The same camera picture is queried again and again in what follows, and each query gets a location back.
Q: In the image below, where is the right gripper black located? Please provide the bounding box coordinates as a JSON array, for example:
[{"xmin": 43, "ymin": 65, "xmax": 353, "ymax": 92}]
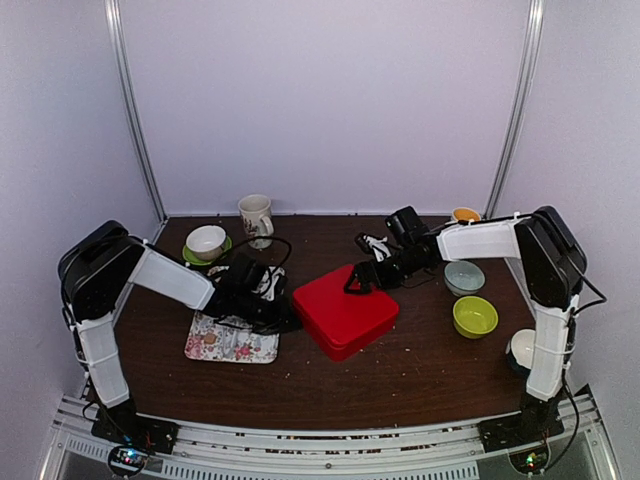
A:
[{"xmin": 343, "ymin": 245, "xmax": 426, "ymax": 295}]

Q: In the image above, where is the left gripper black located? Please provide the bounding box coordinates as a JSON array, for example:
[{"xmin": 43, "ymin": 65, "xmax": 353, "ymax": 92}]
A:
[{"xmin": 235, "ymin": 289, "xmax": 302, "ymax": 335}]

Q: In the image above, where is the red box lid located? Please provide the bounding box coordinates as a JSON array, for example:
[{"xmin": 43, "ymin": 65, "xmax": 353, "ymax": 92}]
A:
[{"xmin": 293, "ymin": 264, "xmax": 399, "ymax": 321}]

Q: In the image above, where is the red box base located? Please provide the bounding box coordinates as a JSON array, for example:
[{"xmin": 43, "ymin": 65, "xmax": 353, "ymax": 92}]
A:
[{"xmin": 302, "ymin": 315, "xmax": 397, "ymax": 362}]

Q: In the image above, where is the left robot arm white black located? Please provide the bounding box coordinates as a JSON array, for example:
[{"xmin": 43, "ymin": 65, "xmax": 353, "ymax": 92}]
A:
[{"xmin": 57, "ymin": 220, "xmax": 302, "ymax": 444}]

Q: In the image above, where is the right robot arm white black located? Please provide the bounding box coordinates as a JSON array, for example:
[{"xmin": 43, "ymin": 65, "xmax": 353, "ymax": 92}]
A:
[{"xmin": 343, "ymin": 206, "xmax": 587, "ymax": 442}]

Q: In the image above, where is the floral rectangular tray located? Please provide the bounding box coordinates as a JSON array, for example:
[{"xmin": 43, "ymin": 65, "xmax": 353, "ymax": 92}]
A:
[{"xmin": 183, "ymin": 265, "xmax": 287, "ymax": 366}]

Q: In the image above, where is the light blue bowl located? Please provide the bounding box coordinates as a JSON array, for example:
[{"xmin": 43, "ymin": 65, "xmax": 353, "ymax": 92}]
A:
[{"xmin": 444, "ymin": 261, "xmax": 486, "ymax": 297}]

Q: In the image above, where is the lime green bowl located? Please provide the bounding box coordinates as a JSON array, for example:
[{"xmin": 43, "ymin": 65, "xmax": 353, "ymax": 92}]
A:
[{"xmin": 452, "ymin": 296, "xmax": 499, "ymax": 340}]

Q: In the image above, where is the floral cream mug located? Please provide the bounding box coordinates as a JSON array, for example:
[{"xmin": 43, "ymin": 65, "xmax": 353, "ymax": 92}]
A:
[{"xmin": 238, "ymin": 194, "xmax": 275, "ymax": 250}]

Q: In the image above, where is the green saucer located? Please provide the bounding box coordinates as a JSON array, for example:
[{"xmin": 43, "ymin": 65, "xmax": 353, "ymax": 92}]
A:
[{"xmin": 181, "ymin": 236, "xmax": 232, "ymax": 266}]

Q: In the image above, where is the white mug orange inside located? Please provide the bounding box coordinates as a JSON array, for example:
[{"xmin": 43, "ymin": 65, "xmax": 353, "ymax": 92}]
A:
[{"xmin": 451, "ymin": 207, "xmax": 482, "ymax": 222}]

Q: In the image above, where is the dark blue white bowl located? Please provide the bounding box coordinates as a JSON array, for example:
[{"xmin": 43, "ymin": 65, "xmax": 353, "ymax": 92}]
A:
[{"xmin": 506, "ymin": 329, "xmax": 535, "ymax": 378}]

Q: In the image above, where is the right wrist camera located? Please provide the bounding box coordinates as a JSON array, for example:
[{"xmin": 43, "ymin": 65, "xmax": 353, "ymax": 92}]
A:
[{"xmin": 354, "ymin": 232, "xmax": 392, "ymax": 263}]

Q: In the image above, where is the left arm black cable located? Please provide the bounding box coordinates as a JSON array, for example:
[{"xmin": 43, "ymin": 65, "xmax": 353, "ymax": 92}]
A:
[{"xmin": 57, "ymin": 237, "xmax": 294, "ymax": 336}]

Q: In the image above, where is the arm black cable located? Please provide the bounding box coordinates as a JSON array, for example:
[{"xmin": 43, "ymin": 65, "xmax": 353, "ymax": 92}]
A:
[
  {"xmin": 542, "ymin": 214, "xmax": 609, "ymax": 474},
  {"xmin": 57, "ymin": 237, "xmax": 294, "ymax": 336}
]

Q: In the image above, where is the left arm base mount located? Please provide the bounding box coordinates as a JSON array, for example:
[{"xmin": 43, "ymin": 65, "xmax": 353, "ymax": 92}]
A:
[{"xmin": 83, "ymin": 381, "xmax": 179, "ymax": 479}]

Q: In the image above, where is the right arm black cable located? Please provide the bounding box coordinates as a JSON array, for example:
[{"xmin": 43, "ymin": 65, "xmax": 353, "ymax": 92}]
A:
[{"xmin": 542, "ymin": 214, "xmax": 609, "ymax": 474}]

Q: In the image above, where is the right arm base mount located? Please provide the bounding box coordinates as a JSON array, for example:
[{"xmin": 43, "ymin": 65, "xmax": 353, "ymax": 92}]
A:
[{"xmin": 478, "ymin": 393, "xmax": 565, "ymax": 475}]

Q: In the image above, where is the right aluminium frame post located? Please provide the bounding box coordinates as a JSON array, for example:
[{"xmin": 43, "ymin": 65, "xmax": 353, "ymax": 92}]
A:
[{"xmin": 484, "ymin": 0, "xmax": 546, "ymax": 218}]

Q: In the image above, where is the aluminium frame post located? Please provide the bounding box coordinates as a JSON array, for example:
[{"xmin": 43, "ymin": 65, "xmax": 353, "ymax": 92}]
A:
[
  {"xmin": 104, "ymin": 0, "xmax": 168, "ymax": 223},
  {"xmin": 484, "ymin": 0, "xmax": 546, "ymax": 218}
]

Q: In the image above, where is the left aluminium frame post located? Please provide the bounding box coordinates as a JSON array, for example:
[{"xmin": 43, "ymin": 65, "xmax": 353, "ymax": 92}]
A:
[{"xmin": 104, "ymin": 0, "xmax": 168, "ymax": 223}]

